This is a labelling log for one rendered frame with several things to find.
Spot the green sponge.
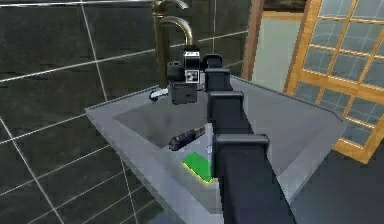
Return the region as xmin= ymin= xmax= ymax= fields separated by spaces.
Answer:
xmin=181 ymin=151 xmax=214 ymax=185

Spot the wooden glass pane door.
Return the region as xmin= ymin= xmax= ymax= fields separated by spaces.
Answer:
xmin=283 ymin=0 xmax=384 ymax=165

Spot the wooden door frame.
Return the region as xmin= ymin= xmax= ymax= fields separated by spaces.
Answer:
xmin=240 ymin=0 xmax=308 ymax=82

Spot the brass tap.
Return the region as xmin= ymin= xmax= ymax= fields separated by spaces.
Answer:
xmin=151 ymin=0 xmax=195 ymax=90

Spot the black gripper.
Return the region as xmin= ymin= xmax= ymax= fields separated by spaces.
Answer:
xmin=148 ymin=60 xmax=200 ymax=106

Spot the grey sink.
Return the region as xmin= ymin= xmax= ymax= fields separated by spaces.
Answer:
xmin=85 ymin=75 xmax=350 ymax=224

